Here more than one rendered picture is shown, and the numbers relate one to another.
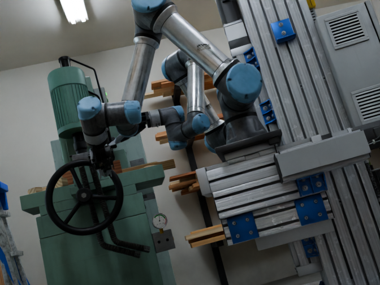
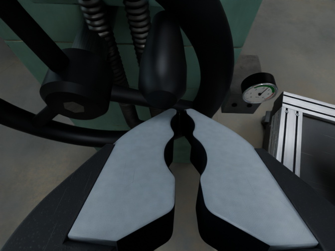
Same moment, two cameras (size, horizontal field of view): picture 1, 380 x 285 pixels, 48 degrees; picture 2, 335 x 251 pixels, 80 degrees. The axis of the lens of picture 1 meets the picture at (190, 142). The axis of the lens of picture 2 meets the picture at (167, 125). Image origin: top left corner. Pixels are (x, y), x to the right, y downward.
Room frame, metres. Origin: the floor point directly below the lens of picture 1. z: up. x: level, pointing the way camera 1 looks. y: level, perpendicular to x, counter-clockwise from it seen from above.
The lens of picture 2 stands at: (1.49, 0.33, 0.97)
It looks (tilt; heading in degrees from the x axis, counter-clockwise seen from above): 62 degrees down; 11
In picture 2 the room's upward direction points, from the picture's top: 2 degrees clockwise
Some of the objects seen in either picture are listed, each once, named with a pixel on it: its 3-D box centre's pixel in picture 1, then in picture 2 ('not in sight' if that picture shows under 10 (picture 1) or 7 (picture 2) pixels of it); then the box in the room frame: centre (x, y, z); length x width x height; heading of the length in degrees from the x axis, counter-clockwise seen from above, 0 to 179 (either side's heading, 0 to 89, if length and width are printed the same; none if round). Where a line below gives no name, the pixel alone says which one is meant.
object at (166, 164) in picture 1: (115, 176); not in sight; (1.96, 0.38, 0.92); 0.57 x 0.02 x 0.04; 101
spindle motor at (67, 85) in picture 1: (71, 103); not in sight; (1.93, 0.50, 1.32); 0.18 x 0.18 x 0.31
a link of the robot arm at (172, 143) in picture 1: (178, 135); not in sight; (1.82, 0.04, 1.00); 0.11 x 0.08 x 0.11; 48
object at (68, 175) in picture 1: (92, 174); not in sight; (1.85, 0.45, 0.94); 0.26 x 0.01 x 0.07; 101
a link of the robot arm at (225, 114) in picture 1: (236, 99); not in sight; (1.47, -0.20, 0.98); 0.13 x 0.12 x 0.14; 6
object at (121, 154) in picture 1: (119, 163); not in sight; (2.14, 0.38, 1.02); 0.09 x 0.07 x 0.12; 101
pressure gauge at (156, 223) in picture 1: (159, 223); (255, 89); (1.77, 0.20, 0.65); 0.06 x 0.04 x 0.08; 101
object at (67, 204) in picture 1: (91, 202); not in sight; (1.87, 0.49, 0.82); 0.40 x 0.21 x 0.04; 101
